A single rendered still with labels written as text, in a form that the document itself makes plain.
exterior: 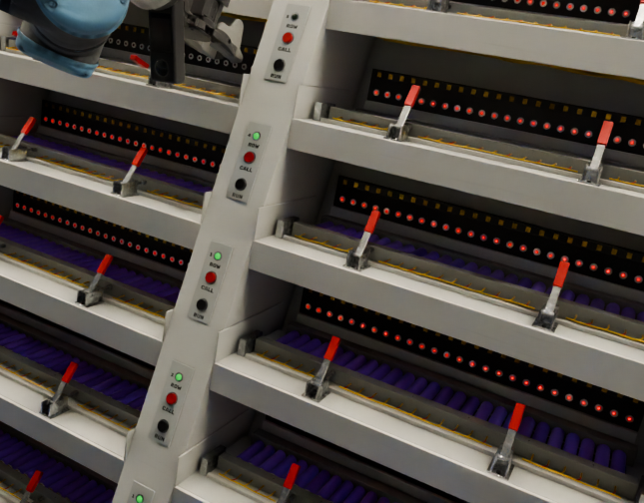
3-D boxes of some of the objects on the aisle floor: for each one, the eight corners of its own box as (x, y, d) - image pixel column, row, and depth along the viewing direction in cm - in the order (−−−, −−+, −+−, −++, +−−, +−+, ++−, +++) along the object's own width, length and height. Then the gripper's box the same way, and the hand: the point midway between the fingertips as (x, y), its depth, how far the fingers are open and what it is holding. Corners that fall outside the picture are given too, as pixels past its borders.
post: (98, 722, 98) (456, -397, 101) (51, 688, 102) (399, -391, 105) (176, 663, 116) (476, -282, 120) (134, 636, 120) (427, -280, 123)
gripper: (204, -50, 88) (272, 27, 108) (139, -58, 92) (217, 18, 112) (182, 10, 88) (255, 77, 107) (119, 0, 92) (200, 66, 112)
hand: (226, 59), depth 108 cm, fingers open, 3 cm apart
